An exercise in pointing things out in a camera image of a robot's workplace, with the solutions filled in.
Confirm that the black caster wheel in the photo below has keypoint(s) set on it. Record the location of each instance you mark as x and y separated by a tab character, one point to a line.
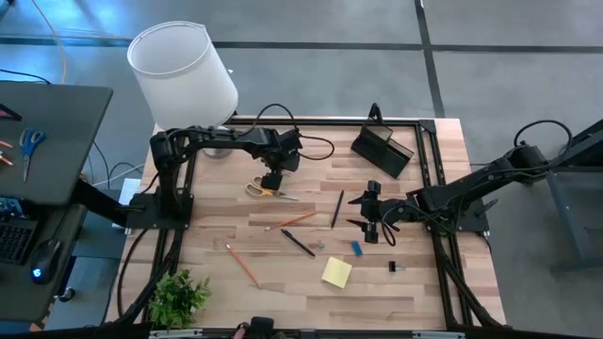
66	295

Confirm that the yellow sticky note pad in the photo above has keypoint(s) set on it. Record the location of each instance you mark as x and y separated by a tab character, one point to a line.
337	272

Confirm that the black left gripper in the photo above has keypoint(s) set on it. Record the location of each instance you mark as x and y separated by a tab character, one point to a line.
285	157

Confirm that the black metal stand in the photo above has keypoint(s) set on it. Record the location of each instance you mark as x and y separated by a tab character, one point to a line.
572	216

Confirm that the black side desk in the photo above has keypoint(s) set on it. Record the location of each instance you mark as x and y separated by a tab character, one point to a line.
61	141

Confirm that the white shade silver table lamp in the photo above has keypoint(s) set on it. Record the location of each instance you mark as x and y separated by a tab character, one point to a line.
184	75

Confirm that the green potted plant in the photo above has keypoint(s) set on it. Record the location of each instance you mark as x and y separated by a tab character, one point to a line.
176	299

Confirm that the black computer mouse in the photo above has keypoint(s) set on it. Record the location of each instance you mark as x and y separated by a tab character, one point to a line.
45	261

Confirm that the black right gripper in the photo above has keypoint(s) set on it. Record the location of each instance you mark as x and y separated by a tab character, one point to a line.
388	212

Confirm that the thin black pen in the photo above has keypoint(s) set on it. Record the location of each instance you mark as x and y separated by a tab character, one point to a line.
337	209

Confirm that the black keyboard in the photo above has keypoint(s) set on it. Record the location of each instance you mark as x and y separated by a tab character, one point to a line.
16	240

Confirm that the black binder clip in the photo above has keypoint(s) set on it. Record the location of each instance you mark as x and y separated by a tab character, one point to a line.
392	266

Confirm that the orange marker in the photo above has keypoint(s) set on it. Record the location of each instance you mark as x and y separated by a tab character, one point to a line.
5	144
5	160

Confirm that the black rail clamp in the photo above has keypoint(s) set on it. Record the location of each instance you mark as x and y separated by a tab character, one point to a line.
375	115

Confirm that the black box device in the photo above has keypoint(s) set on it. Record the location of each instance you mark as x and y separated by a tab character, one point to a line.
261	326

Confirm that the blue eraser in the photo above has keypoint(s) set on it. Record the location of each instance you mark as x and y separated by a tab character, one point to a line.
357	248

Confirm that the silver metal bracket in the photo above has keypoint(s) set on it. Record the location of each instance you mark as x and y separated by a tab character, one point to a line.
174	334
438	335

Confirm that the thick black pen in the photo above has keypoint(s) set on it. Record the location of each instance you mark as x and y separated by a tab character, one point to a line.
298	242

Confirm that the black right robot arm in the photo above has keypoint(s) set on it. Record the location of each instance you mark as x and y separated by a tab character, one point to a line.
471	186

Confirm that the orange pencil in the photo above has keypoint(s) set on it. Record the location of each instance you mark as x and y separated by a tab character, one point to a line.
290	221
243	266

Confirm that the black mesh desk organizer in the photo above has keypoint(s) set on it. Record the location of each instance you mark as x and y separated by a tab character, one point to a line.
381	150

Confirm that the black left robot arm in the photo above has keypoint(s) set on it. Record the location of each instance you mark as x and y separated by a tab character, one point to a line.
221	137

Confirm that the black aluminium table frame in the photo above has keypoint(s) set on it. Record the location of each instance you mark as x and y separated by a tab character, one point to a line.
330	122

